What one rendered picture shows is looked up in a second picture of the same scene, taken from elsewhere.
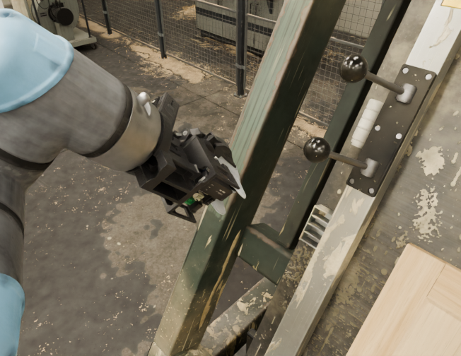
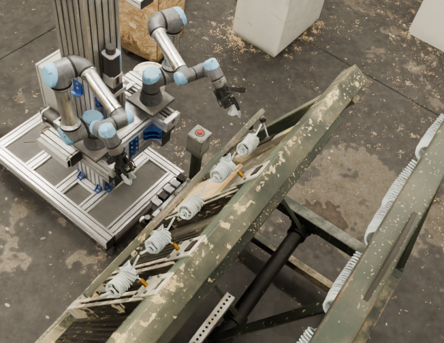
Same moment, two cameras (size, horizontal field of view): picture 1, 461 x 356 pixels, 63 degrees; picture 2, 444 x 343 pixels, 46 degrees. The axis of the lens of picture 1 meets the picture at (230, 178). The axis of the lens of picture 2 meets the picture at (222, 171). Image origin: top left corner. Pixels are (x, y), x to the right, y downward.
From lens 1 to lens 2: 2.66 m
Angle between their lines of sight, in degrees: 50
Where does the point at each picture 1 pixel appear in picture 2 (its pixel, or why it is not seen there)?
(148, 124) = (218, 84)
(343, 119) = not seen: hidden behind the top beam
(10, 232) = (193, 77)
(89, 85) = (212, 73)
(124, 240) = (332, 159)
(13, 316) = (183, 82)
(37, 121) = (206, 71)
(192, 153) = (226, 96)
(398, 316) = not seen: hidden behind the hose
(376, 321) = not seen: hidden behind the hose
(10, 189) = (200, 74)
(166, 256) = (328, 186)
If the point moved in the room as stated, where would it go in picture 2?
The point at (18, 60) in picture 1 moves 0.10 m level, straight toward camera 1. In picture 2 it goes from (206, 65) to (192, 72)
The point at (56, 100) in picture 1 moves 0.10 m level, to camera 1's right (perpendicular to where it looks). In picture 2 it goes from (208, 71) to (211, 84)
